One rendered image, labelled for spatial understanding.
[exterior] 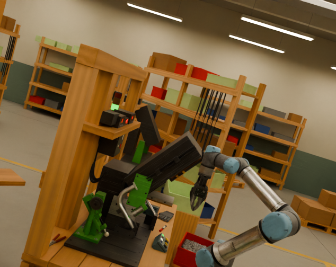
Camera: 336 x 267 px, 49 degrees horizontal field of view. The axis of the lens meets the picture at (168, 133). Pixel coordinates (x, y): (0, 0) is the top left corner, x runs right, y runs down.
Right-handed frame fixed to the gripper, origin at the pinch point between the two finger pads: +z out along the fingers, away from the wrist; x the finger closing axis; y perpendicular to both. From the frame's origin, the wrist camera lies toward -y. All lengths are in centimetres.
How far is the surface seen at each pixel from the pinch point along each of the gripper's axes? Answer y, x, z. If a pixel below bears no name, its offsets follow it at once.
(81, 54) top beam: 26, -72, -60
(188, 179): -312, 4, 56
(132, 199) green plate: -36, -36, 18
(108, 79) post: -13, -67, -52
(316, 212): -556, 280, 93
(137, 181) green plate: -39, -37, 7
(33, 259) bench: 26, -69, 43
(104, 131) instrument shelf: -4, -59, -24
